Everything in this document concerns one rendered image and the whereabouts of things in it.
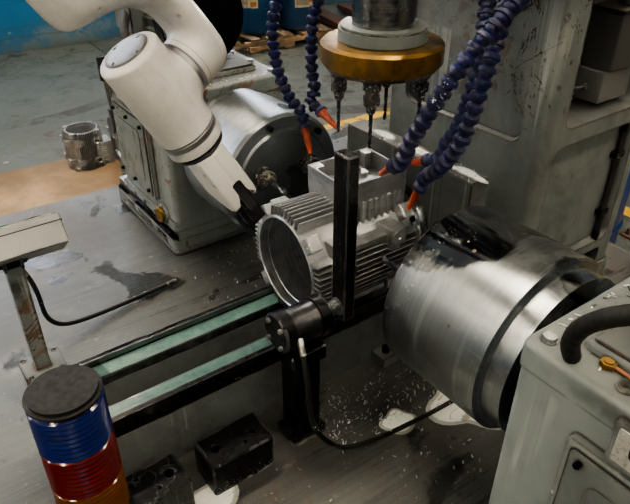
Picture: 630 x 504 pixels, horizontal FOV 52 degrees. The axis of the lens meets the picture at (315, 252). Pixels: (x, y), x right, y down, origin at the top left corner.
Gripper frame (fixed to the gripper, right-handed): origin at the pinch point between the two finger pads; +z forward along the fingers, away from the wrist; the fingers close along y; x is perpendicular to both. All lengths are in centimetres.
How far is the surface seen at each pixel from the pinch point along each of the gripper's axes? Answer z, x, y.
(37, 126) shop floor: 116, -18, -349
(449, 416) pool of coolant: 33.1, -0.1, 31.1
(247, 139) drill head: 0.5, 9.9, -15.1
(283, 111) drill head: 2.2, 18.7, -16.4
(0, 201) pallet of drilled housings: 78, -53, -224
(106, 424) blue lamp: -26, -26, 38
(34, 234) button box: -12.4, -25.9, -16.6
